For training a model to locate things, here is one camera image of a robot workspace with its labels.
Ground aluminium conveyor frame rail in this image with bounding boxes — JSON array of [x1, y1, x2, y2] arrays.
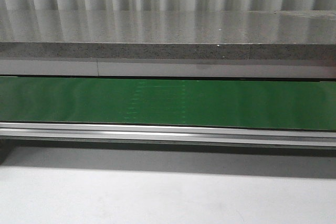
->
[[1, 122, 335, 148]]

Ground green conveyor belt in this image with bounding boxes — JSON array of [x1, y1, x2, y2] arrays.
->
[[1, 77, 335, 131]]

